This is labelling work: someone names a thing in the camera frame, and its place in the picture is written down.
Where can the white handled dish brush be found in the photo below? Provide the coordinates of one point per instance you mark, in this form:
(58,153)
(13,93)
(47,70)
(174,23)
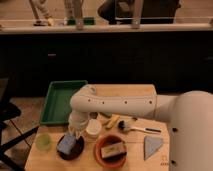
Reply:
(126,127)

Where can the purple bowl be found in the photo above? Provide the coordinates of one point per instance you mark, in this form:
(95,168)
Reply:
(75,151)

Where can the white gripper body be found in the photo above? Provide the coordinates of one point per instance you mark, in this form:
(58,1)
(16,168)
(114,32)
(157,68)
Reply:
(77,128)

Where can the small green cup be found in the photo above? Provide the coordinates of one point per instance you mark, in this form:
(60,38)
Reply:
(43,142)

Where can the green plastic tray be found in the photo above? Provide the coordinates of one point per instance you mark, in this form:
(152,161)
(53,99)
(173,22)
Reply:
(57,102)

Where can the light blue folded cloth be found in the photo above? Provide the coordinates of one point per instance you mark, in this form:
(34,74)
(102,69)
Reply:
(151,145)

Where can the orange bowl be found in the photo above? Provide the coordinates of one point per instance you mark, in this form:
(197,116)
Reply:
(112,162)

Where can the white block in orange bowl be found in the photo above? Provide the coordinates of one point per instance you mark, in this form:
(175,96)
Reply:
(113,150)

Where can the yellow banana toy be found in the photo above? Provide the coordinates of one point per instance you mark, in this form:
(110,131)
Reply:
(113,120)

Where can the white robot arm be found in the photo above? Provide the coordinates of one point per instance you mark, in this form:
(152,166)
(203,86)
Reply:
(189,116)

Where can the white round container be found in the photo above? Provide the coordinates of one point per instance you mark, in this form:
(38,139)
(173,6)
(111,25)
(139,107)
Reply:
(94,128)

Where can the blue sponge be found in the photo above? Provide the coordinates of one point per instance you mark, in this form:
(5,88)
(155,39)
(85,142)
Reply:
(67,143)

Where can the green cucumber toy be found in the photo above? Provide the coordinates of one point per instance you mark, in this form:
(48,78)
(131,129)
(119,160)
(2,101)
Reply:
(106,115)

